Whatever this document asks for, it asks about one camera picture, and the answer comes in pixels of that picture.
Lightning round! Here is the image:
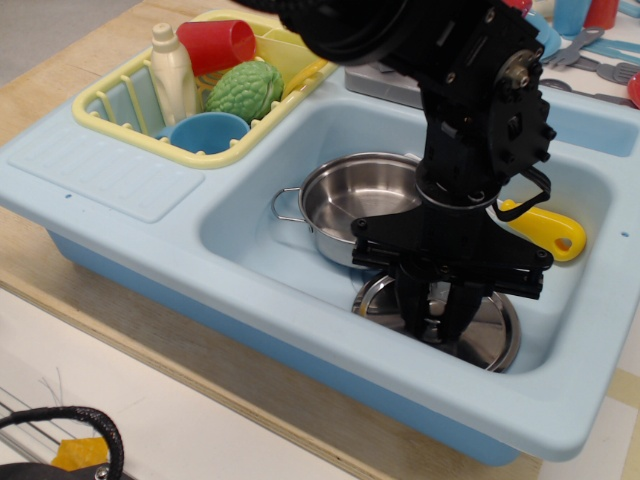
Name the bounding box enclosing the grey toy faucet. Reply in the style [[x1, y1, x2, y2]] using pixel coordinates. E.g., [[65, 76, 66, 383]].
[[345, 63, 422, 109]]

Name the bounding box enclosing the yellow tape piece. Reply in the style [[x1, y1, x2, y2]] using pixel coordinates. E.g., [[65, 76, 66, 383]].
[[51, 437, 109, 472]]

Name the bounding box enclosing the grey toy spatula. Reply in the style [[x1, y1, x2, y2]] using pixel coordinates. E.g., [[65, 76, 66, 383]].
[[571, 56, 639, 85]]

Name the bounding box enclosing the grey toy fork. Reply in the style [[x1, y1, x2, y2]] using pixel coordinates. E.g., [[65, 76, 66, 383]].
[[542, 27, 605, 67]]

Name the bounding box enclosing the green toy cabbage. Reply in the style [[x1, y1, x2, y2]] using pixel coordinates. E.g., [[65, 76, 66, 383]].
[[204, 60, 284, 124]]

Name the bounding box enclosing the red plate edge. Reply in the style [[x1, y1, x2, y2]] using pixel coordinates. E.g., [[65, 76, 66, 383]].
[[627, 72, 640, 108]]

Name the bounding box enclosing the cream plastic bottle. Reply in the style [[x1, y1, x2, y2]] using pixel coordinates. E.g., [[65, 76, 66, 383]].
[[150, 23, 200, 126]]

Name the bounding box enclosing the blue tumbler cup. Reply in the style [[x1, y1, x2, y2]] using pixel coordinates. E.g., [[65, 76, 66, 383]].
[[552, 0, 591, 36]]

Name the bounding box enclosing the yellow handled toy knife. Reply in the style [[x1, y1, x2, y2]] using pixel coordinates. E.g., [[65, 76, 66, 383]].
[[486, 206, 587, 262]]

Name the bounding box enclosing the red tumbler cup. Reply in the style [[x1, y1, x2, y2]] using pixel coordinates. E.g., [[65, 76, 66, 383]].
[[583, 0, 620, 30]]

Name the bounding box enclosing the yellow plastic utensil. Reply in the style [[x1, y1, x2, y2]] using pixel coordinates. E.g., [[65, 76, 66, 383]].
[[282, 59, 328, 99]]

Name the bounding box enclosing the stainless steel lid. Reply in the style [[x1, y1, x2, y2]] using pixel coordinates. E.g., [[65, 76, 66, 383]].
[[352, 273, 521, 372]]

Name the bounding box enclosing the black braided cable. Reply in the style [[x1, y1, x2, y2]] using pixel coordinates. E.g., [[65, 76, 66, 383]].
[[0, 406, 125, 480]]

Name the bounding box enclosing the blue plastic cup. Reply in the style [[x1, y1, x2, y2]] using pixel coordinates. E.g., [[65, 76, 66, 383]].
[[155, 112, 250, 155]]

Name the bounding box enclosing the yellow dish drainer basket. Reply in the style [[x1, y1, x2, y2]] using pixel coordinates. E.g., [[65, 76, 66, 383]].
[[71, 9, 337, 169]]

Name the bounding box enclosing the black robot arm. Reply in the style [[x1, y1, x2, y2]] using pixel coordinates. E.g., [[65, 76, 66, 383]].
[[252, 1, 556, 343]]

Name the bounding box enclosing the red plastic cup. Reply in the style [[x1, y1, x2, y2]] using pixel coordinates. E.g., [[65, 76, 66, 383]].
[[177, 20, 257, 77]]

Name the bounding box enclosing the stainless steel pot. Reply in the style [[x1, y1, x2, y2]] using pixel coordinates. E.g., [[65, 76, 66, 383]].
[[271, 152, 421, 268]]

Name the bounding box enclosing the light blue toy sink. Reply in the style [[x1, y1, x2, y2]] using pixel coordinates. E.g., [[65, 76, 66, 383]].
[[1, 71, 639, 465]]

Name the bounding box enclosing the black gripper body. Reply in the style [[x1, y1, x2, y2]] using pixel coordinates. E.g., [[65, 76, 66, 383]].
[[351, 205, 554, 299]]

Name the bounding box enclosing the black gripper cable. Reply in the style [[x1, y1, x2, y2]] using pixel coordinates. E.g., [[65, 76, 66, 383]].
[[494, 167, 554, 222]]

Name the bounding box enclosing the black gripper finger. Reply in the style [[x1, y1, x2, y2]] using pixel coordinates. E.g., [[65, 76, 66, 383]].
[[395, 272, 431, 340], [438, 283, 493, 342]]

